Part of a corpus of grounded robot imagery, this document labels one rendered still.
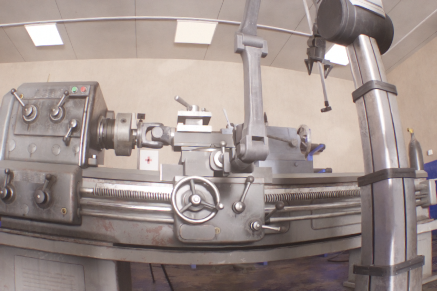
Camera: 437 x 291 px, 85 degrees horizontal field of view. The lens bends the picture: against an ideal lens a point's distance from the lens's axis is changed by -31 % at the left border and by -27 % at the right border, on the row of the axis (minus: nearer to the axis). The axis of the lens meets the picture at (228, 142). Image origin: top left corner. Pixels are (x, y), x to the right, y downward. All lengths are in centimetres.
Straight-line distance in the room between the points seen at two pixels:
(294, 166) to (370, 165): 106
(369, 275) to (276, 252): 78
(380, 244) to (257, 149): 47
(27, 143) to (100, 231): 62
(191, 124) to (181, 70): 385
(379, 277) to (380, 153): 29
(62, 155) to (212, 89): 403
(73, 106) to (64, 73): 409
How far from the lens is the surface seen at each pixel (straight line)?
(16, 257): 166
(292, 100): 568
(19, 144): 173
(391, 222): 71
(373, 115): 76
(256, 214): 141
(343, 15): 84
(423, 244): 228
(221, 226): 137
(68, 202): 142
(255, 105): 96
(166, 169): 151
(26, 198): 151
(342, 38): 86
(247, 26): 113
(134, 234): 152
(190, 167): 138
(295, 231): 167
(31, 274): 163
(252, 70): 101
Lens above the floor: 56
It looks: 16 degrees up
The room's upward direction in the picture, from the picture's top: 1 degrees counter-clockwise
